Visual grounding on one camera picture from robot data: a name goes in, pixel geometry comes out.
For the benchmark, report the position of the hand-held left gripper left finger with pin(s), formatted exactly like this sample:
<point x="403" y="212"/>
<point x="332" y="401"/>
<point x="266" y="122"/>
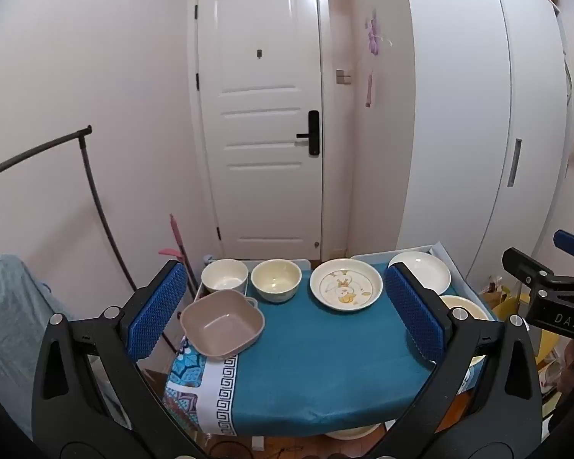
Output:
<point x="155" y="311"/>

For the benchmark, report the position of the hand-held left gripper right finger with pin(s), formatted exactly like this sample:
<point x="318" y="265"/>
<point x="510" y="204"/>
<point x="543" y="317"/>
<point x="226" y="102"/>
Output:
<point x="414" y="311"/>

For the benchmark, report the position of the white plate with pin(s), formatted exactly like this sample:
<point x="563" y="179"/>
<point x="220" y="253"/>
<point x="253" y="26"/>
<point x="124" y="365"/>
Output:
<point x="425" y="267"/>

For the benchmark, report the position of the cream plate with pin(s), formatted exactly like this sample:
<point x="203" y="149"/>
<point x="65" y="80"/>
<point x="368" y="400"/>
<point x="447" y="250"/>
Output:
<point x="464" y="303"/>

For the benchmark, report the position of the pink square bowl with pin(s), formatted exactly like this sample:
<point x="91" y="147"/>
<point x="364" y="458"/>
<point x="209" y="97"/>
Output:
<point x="220" y="332"/>

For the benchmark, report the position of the cartoon print plate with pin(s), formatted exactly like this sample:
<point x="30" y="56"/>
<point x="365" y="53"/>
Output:
<point x="347" y="284"/>

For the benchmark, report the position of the white round bowl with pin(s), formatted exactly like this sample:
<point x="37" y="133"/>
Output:
<point x="224" y="275"/>

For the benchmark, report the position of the cream round bowl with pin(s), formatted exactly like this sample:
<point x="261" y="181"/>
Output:
<point x="276" y="279"/>

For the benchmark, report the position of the yellow bag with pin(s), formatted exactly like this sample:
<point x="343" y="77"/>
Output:
<point x="504" y="299"/>

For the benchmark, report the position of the teal patterned tablecloth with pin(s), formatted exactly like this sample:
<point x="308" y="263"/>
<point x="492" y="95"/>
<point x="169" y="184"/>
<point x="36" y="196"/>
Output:
<point x="315" y="368"/>

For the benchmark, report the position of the white basin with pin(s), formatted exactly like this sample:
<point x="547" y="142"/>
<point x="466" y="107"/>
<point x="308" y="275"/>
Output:
<point x="351" y="432"/>

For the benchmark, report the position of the black clothes rack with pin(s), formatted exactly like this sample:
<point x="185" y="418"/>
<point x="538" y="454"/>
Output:
<point x="93" y="186"/>

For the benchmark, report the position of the grey cloth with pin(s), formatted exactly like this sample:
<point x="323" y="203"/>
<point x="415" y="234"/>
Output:
<point x="14" y="334"/>

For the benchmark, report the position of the white wardrobe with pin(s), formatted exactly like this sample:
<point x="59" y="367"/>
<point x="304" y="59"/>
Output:
<point x="459" y="105"/>

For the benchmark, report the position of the white panel door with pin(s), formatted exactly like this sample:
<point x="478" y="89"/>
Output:
<point x="258" y="105"/>

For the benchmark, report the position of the purple wall decoration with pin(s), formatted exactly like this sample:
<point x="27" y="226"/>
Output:
<point x="374" y="38"/>

